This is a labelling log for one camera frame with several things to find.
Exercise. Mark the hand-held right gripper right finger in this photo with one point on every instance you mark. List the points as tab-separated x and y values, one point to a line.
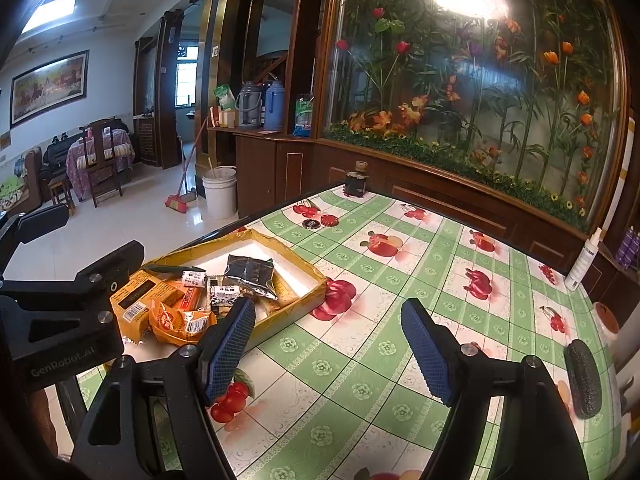
425	355

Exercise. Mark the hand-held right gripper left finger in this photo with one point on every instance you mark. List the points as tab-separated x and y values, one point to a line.
230	347

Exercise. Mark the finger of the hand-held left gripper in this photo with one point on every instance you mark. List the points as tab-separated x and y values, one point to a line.
115	270
35	227

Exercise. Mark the orange biscuit packet black stripe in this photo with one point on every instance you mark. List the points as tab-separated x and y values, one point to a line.
135	300

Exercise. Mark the dark green snack packet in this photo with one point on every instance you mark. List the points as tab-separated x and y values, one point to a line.
160	269

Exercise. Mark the white black-speckled candy pack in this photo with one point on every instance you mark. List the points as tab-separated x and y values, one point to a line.
224	296

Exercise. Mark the small orange snack packet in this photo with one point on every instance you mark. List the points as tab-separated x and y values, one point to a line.
180	322

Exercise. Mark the orange cracker packet clear window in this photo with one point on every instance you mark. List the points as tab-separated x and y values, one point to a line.
187	300

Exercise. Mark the silver foil snack packet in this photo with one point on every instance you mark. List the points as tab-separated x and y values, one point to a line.
247	275

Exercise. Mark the yellow cardboard box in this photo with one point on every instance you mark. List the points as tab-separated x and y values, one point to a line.
300	270

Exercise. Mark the wooden stool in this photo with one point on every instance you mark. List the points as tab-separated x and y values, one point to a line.
61	192

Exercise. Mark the sofa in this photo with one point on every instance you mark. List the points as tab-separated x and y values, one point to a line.
20	185

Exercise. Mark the small black white patterned candy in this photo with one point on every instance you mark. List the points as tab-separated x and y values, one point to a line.
194	278

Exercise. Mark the table with pink cloth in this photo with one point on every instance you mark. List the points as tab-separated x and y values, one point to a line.
77	160

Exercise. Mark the fruit print green tablecloth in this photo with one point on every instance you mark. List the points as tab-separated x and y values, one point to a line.
380	285

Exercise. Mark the wooden chair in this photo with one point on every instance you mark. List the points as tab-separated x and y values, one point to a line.
102	170

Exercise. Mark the red broom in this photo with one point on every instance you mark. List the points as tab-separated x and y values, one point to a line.
177	202

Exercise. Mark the white plastic bucket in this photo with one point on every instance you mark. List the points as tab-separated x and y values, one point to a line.
220	195

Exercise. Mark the black glasses case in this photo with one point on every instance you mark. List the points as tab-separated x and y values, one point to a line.
584	380

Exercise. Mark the wooden shelf cabinet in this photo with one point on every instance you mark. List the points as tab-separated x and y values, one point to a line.
265	170

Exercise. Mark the white spray bottle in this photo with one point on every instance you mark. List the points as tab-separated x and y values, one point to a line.
582	265

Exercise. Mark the dark glass jar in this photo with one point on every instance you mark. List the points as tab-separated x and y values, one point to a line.
356	182

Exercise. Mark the green white snack bag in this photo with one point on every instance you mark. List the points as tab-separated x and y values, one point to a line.
224	97

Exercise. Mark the grey thermos flask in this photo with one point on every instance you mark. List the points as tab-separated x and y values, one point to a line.
248	105

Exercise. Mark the square ceiling light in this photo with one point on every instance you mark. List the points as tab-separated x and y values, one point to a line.
50	11

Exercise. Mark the blue thermos flask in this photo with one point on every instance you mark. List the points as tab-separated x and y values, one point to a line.
274	107

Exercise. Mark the purple bottles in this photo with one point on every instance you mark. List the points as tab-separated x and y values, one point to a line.
629	247

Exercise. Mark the blue green plastic bag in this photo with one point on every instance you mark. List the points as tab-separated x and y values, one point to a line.
303	117

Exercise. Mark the glass flower display cabinet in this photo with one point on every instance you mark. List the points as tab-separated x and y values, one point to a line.
475	85

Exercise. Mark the framed wall picture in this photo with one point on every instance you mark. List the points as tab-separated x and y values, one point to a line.
50	87

